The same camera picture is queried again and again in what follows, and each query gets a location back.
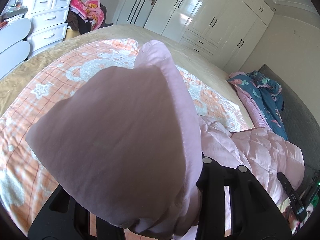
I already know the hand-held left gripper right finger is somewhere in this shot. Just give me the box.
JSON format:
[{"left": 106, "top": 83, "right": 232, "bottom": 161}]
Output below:
[{"left": 190, "top": 156, "right": 293, "bottom": 240}]

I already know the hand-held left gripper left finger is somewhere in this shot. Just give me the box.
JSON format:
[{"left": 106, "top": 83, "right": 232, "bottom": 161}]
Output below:
[{"left": 29, "top": 187, "right": 125, "bottom": 240}]

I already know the pink quilted duvet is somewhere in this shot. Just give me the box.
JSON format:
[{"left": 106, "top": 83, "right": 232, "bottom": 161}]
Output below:
[{"left": 25, "top": 39, "right": 305, "bottom": 240}]

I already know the dark clothes pile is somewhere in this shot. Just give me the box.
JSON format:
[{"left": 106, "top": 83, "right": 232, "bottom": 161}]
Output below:
[{"left": 68, "top": 5, "right": 110, "bottom": 34}]

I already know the grey padded headboard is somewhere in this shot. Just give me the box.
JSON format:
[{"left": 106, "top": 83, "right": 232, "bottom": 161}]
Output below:
[{"left": 237, "top": 64, "right": 320, "bottom": 180}]

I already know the blue floral quilt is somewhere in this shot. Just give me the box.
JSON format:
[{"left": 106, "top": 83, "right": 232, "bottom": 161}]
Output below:
[{"left": 226, "top": 70, "right": 289, "bottom": 140}]

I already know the bed with beige bedspread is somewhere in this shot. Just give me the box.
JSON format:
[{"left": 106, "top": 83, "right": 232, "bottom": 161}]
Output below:
[{"left": 0, "top": 24, "right": 253, "bottom": 130}]

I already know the orange checked printed blanket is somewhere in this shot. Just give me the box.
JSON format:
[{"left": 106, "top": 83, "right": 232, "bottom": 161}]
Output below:
[{"left": 0, "top": 38, "right": 252, "bottom": 240}]

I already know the white wardrobe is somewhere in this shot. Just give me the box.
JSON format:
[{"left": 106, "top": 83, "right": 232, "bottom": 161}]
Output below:
[{"left": 144, "top": 0, "right": 275, "bottom": 68}]

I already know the beige box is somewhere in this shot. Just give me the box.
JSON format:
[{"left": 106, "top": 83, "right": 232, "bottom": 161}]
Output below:
[{"left": 65, "top": 27, "right": 78, "bottom": 40}]

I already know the white door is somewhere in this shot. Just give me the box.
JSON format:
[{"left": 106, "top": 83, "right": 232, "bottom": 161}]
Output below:
[{"left": 115, "top": 0, "right": 165, "bottom": 28}]

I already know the white drawer chest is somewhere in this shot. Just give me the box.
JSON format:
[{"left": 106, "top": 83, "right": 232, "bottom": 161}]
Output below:
[{"left": 22, "top": 0, "right": 75, "bottom": 53}]

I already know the pink cartoon blanket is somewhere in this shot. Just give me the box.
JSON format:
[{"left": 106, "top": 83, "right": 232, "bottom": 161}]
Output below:
[{"left": 70, "top": 0, "right": 105, "bottom": 30}]

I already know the stack of books and papers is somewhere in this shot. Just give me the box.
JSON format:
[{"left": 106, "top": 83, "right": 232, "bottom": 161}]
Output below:
[{"left": 0, "top": 5, "right": 27, "bottom": 22}]

